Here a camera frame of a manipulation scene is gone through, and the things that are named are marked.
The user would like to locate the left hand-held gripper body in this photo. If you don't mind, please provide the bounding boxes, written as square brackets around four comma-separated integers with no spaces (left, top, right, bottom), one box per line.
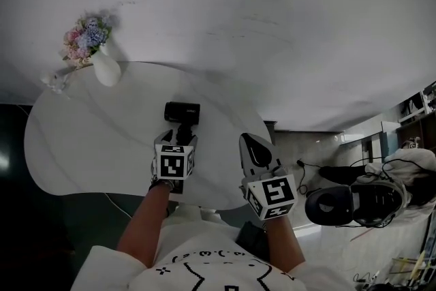
[150,144,196,194]

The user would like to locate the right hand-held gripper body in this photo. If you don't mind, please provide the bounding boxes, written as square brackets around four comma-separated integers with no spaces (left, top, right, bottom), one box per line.
[239,166,297,222]

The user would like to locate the black hair dryer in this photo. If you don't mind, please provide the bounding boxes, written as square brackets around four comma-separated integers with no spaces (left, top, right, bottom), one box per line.
[164,101,202,148]

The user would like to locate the white oval table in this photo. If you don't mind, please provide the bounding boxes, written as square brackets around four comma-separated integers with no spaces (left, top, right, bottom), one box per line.
[24,61,273,212]

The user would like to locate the person's right forearm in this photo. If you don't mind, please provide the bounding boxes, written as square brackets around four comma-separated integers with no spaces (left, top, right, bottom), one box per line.
[264,214,306,272]

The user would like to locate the person's left forearm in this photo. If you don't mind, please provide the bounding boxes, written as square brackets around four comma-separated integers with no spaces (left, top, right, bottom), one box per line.
[116,185,171,270]

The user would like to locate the black waist pouch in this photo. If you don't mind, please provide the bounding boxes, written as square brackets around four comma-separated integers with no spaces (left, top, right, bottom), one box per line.
[234,221,268,263]

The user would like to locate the person's white trousers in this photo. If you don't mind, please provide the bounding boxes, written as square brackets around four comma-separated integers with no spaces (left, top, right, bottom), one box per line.
[170,204,222,226]

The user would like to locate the person's white printed shirt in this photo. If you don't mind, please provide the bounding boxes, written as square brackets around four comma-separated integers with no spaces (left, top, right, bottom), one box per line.
[69,219,355,291]

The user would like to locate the white ceramic vase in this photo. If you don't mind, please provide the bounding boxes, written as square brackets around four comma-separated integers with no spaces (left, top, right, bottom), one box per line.
[92,40,122,88]

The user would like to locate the thin red stick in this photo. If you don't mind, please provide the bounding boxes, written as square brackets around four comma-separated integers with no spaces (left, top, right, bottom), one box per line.
[350,228,373,243]

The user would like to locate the clear glass ornament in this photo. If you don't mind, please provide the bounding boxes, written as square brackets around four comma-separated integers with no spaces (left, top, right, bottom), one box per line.
[40,71,69,95]

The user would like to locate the pink and blue flower bouquet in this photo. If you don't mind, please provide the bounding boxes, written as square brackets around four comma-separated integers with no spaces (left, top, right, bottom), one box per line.
[61,15,113,67]

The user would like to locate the black power cable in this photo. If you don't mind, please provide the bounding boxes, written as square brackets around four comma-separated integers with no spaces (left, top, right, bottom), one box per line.
[296,158,341,197]

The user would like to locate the white floor cable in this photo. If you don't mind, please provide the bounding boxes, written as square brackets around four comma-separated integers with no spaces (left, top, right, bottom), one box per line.
[105,193,132,217]

